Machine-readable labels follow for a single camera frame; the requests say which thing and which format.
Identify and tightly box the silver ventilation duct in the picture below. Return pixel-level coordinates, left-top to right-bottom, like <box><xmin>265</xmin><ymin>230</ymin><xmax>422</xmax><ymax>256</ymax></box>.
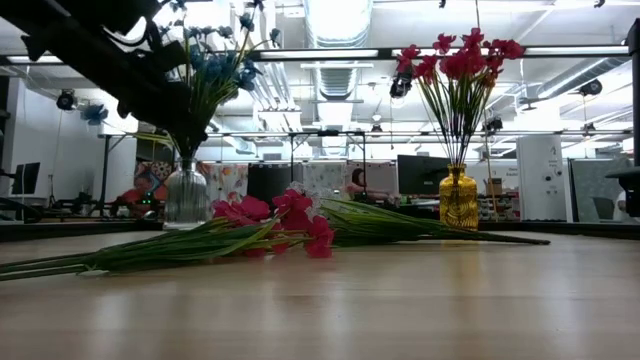
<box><xmin>302</xmin><ymin>0</ymin><xmax>375</xmax><ymax>159</ymax></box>

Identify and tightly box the black overhead camera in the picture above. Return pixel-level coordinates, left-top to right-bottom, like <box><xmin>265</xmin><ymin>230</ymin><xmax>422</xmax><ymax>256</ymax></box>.
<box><xmin>388</xmin><ymin>73</ymin><xmax>414</xmax><ymax>100</ymax></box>

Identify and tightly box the black partition panel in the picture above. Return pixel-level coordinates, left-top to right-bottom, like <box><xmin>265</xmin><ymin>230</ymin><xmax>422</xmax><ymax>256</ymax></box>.
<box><xmin>246</xmin><ymin>162</ymin><xmax>304</xmax><ymax>206</ymax></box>

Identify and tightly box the grey partition panel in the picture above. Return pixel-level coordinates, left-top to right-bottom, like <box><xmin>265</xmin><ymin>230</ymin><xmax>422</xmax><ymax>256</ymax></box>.
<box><xmin>569</xmin><ymin>158</ymin><xmax>640</xmax><ymax>225</ymax></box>

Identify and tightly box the white cabinet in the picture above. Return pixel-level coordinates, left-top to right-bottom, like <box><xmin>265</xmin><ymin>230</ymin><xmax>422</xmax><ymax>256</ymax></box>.
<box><xmin>516</xmin><ymin>134</ymin><xmax>574</xmax><ymax>223</ymax></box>

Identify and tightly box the person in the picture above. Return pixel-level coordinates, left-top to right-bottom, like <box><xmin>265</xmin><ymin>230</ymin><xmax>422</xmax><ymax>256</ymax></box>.
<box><xmin>115</xmin><ymin>185</ymin><xmax>172</xmax><ymax>220</ymax></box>
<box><xmin>616</xmin><ymin>189</ymin><xmax>635</xmax><ymax>222</ymax></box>
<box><xmin>349</xmin><ymin>167</ymin><xmax>399</xmax><ymax>205</ymax></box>

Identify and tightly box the black rig post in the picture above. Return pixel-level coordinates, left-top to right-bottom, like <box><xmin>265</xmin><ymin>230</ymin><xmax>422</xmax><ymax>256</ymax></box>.
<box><xmin>627</xmin><ymin>17</ymin><xmax>640</xmax><ymax>167</ymax></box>

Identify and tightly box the dark computer monitor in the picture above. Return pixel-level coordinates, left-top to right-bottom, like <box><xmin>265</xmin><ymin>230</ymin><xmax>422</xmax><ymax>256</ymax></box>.
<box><xmin>397</xmin><ymin>154</ymin><xmax>451</xmax><ymax>196</ymax></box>

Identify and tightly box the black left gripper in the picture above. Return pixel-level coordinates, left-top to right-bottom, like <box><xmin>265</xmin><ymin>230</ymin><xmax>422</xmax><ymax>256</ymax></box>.
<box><xmin>99</xmin><ymin>42</ymin><xmax>209</xmax><ymax>151</ymax></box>

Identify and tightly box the clear ribbed glass vase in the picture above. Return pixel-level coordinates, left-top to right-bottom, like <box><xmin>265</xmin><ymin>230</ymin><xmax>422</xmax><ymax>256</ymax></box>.
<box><xmin>163</xmin><ymin>157</ymin><xmax>209</xmax><ymax>230</ymax></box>

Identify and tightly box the black camera on stand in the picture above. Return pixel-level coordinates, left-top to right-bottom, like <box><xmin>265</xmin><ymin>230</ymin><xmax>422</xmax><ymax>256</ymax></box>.
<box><xmin>55</xmin><ymin>88</ymin><xmax>79</xmax><ymax>112</ymax></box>
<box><xmin>578</xmin><ymin>78</ymin><xmax>604</xmax><ymax>97</ymax></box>

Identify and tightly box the black bracket block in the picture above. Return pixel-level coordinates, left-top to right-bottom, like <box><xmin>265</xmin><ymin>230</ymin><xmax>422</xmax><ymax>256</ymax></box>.
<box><xmin>605</xmin><ymin>167</ymin><xmax>640</xmax><ymax>219</ymax></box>

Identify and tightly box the red artificial flower bunch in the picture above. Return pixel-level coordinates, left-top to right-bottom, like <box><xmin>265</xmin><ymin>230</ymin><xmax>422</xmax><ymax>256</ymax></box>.
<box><xmin>0</xmin><ymin>187</ymin><xmax>336</xmax><ymax>282</ymax></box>
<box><xmin>393</xmin><ymin>27</ymin><xmax>527</xmax><ymax>169</ymax></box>

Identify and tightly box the small dark monitor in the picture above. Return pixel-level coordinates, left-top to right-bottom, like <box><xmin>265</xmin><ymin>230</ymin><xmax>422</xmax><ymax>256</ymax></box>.
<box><xmin>10</xmin><ymin>161</ymin><xmax>42</xmax><ymax>196</ymax></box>

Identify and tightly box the yellow glass vase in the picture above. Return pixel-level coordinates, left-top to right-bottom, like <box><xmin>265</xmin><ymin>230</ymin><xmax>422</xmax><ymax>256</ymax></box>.
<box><xmin>438</xmin><ymin>163</ymin><xmax>480</xmax><ymax>233</ymax></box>

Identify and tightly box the white artificial flower bunch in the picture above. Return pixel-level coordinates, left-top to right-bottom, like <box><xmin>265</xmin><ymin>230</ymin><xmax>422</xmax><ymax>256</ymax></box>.
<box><xmin>287</xmin><ymin>180</ymin><xmax>552</xmax><ymax>248</ymax></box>

